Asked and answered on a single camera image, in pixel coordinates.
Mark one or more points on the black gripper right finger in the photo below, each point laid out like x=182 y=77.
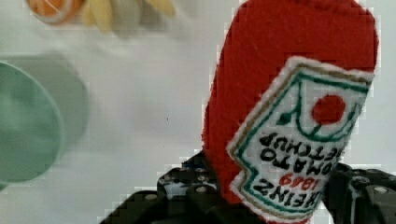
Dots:
x=360 y=196

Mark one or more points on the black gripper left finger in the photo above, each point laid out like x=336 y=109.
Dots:
x=188 y=194

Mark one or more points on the red plush ketchup bottle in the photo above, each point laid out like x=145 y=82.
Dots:
x=292 y=79

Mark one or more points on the yellow plush banana bunch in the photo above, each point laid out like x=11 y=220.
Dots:
x=121 y=15

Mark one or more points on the orange slice toy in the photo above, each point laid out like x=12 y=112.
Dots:
x=55 y=12

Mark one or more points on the green mug with handle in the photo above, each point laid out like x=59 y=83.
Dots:
x=44 y=110

